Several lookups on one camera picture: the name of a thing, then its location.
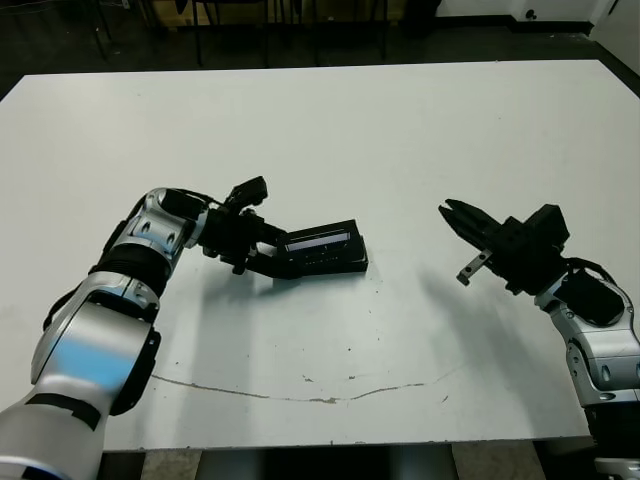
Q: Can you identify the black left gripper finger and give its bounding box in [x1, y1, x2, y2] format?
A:
[248, 246, 302, 282]
[256, 221, 291, 247]

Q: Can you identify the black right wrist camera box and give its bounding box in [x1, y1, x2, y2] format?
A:
[529, 202, 572, 244]

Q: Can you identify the black box lid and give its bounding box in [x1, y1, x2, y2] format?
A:
[276, 217, 370, 275]

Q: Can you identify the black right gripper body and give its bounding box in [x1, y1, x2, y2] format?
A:
[455, 214, 567, 297]

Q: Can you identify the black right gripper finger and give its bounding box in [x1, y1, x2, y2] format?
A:
[444, 198, 502, 234]
[438, 205, 494, 252]

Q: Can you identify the grey chair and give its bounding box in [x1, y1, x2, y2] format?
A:
[97, 0, 159, 61]

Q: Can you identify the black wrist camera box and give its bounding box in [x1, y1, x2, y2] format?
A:
[224, 175, 270, 212]
[529, 202, 572, 244]

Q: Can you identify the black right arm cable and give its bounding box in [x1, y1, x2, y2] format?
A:
[562, 254, 625, 301]

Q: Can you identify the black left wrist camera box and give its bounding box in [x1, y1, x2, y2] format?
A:
[224, 175, 270, 212]

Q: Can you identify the black bin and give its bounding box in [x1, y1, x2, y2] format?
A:
[402, 0, 441, 39]

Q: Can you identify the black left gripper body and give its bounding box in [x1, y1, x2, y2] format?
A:
[202, 207, 264, 276]

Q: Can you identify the robot lower body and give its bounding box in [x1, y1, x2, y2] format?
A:
[198, 444, 456, 480]

